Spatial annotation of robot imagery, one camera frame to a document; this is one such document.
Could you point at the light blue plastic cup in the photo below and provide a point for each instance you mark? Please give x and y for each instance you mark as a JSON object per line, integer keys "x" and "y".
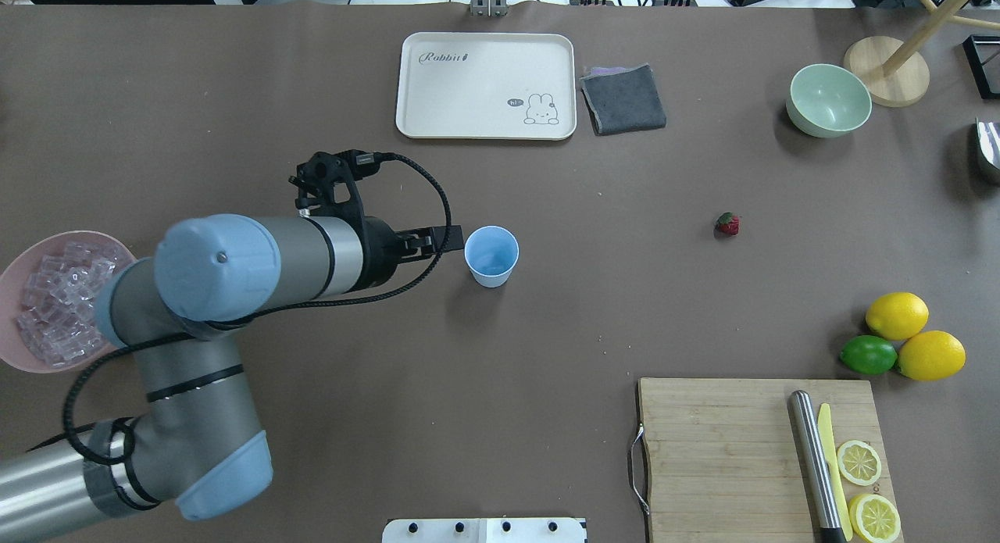
{"x": 491, "y": 253}

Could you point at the mint green bowl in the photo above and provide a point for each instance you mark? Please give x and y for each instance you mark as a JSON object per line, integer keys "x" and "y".
{"x": 827, "y": 101}

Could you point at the bamboo cutting board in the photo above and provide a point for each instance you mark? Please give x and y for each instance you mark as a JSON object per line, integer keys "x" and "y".
{"x": 723, "y": 460}

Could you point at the red strawberry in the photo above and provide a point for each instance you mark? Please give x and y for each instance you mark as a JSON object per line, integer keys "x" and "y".
{"x": 728, "y": 223}

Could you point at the green lime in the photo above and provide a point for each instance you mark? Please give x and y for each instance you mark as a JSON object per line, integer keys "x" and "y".
{"x": 869, "y": 354}

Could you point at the yellow lemon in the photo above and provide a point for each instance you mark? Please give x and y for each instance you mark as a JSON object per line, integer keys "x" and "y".
{"x": 897, "y": 316}
{"x": 931, "y": 355}

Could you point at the grey folded cloth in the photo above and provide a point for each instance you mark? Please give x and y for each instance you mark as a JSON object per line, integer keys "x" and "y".
{"x": 622, "y": 99}

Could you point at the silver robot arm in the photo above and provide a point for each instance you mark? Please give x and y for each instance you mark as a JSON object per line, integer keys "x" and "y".
{"x": 200, "y": 444}

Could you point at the yellow plastic knife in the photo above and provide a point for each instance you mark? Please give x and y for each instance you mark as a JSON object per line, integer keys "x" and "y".
{"x": 828, "y": 449}

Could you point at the cream rabbit serving tray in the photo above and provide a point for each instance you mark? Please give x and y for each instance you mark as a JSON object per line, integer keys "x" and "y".
{"x": 490, "y": 86}

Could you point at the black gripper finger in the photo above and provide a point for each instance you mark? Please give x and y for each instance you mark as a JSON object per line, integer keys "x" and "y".
{"x": 426, "y": 242}

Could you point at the pink bowl of ice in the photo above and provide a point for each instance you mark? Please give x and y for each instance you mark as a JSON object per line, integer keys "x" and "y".
{"x": 49, "y": 301}

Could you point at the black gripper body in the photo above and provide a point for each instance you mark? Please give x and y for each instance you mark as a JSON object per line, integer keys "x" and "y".
{"x": 380, "y": 252}

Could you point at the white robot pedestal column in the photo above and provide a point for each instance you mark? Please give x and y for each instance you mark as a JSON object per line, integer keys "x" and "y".
{"x": 487, "y": 529}

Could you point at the lemon half slice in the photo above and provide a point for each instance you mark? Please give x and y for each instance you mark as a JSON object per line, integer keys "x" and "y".
{"x": 874, "y": 518}
{"x": 859, "y": 463}

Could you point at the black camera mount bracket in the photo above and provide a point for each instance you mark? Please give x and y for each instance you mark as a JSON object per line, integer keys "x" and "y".
{"x": 327, "y": 186}

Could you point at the wooden cup tree stand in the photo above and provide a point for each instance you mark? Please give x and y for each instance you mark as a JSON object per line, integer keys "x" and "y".
{"x": 893, "y": 71}

